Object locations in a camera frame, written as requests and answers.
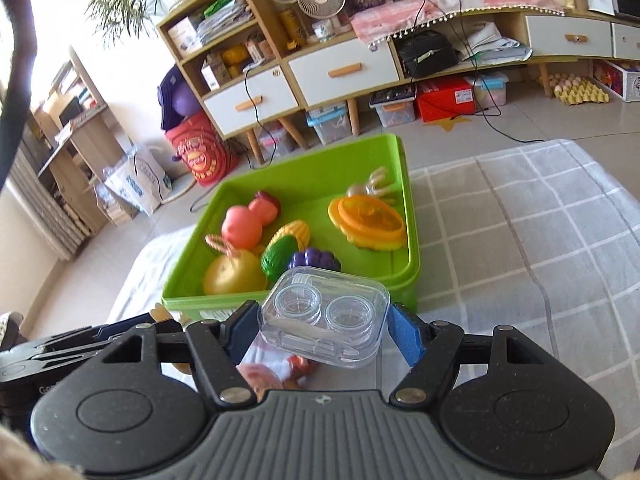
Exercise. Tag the small red white doll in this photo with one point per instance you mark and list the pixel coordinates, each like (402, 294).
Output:
(300, 364)

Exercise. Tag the red printed bag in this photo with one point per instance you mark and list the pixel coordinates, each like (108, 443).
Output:
(202, 152)

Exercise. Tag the purple toy grapes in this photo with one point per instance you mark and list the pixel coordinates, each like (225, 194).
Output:
(312, 259)

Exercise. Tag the wooden desk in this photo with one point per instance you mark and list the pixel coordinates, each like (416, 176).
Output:
(85, 145)

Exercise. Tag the black bag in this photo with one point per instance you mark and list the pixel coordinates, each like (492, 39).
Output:
(425, 52)

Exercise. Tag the wooden TV cabinet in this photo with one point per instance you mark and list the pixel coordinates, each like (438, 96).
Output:
(270, 35)

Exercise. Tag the stack of white papers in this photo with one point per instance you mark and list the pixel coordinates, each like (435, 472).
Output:
(495, 42)

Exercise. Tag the stack of folded papers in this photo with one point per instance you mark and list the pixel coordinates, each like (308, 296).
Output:
(225, 20)

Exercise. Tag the yellow egg tray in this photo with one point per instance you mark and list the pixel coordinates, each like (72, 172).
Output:
(580, 90)

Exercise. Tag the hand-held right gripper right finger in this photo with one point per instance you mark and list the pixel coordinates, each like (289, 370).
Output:
(405, 336)

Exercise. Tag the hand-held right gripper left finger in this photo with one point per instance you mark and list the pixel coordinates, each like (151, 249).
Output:
(240, 329)

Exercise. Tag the purple plush toy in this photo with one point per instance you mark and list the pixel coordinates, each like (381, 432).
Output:
(177, 100)

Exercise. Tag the small clear storage box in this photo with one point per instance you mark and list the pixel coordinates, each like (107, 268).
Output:
(490, 91)

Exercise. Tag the grey checked blanket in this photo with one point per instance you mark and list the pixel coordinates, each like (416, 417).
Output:
(525, 260)

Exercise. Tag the pink toy gourd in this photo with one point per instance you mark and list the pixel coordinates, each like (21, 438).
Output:
(242, 227)

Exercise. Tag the white radiator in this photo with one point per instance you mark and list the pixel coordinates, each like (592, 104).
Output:
(45, 210)

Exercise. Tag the clear storage box blue lid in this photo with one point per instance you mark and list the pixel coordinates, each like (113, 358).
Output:
(329, 125)

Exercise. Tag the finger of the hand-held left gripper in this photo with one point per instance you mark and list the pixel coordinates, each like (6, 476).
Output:
(135, 324)
(75, 357)

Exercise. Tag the yellow toy corn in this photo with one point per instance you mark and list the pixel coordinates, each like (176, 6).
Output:
(287, 240)

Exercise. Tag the pink clear capsule ball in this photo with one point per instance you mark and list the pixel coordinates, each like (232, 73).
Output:
(260, 385)

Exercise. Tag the tan rubber toy hand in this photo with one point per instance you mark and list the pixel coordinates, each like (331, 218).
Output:
(372, 185)

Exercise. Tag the white shopping bag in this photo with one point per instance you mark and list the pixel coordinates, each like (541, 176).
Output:
(137, 182)

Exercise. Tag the red cardboard box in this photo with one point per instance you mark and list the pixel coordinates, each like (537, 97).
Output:
(445, 100)

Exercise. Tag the orange toy fruit half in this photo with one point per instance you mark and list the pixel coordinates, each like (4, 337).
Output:
(367, 220)

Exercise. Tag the clear storage box dark lid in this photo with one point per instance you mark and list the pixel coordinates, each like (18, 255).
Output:
(392, 107)

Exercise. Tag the dark red toy fruit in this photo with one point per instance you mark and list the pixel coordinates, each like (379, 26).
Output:
(267, 197)

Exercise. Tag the colourful printed carton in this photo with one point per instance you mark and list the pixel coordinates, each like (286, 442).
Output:
(617, 80)

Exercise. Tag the green plastic box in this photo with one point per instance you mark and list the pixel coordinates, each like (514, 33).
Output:
(320, 200)

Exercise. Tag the pink fringed cloth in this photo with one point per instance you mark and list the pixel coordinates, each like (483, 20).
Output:
(450, 7)

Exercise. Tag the clear contact lens case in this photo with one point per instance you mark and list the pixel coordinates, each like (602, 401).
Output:
(325, 320)

